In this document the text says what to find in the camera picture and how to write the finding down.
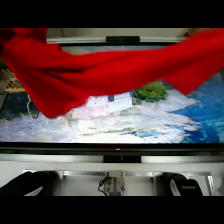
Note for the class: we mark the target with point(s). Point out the red T-shirt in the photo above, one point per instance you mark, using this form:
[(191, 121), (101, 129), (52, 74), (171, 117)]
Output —
[(100, 71)]

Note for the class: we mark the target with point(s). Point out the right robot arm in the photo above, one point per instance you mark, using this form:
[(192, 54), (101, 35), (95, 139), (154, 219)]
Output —
[(181, 185)]

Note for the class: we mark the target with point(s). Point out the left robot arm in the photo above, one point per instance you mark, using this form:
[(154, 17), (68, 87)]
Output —
[(31, 184)]

